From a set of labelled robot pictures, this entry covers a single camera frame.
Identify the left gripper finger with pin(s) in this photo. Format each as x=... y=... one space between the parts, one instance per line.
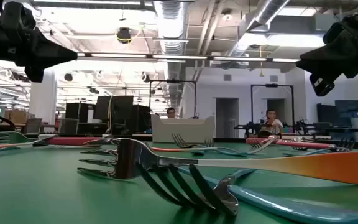
x=54 y=63
x=57 y=53

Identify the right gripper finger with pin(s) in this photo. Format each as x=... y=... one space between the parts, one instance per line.
x=322 y=71
x=325 y=57

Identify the white plastic bin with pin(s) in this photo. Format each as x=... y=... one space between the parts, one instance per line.
x=182 y=130

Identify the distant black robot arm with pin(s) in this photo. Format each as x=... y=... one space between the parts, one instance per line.
x=306 y=127
x=250 y=127

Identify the black hanging lamp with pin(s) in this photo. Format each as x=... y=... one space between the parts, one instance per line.
x=145 y=77
x=68 y=77

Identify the white pillar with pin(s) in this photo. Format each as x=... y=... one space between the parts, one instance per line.
x=42 y=102

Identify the small black monitor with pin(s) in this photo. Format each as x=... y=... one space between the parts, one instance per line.
x=76 y=112

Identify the grey door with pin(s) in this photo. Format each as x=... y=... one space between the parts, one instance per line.
x=227 y=118
x=280 y=105

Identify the cardboard box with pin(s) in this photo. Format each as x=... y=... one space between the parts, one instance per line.
x=15 y=116

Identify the person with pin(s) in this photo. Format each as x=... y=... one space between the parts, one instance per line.
x=171 y=112
x=272 y=119

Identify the large black monitor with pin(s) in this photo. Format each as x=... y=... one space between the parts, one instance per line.
x=113 y=109

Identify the black bar with strip lights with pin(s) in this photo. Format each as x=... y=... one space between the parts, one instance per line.
x=182 y=57

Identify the green table mat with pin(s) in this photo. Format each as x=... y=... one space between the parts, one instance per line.
x=42 y=193

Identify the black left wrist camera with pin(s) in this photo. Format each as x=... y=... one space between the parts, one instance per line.
x=14 y=15

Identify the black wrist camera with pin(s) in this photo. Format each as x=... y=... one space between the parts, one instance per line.
x=343 y=31
x=14 y=15

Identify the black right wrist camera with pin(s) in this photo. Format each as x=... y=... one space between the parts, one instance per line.
x=343 y=31

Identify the black gantry frame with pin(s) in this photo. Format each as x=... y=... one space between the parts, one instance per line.
x=272 y=85
x=172 y=81

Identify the black overhead camera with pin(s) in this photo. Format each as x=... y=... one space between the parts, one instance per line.
x=123 y=35

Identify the slanted silver ventilation duct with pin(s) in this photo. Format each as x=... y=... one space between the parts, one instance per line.
x=259 y=18

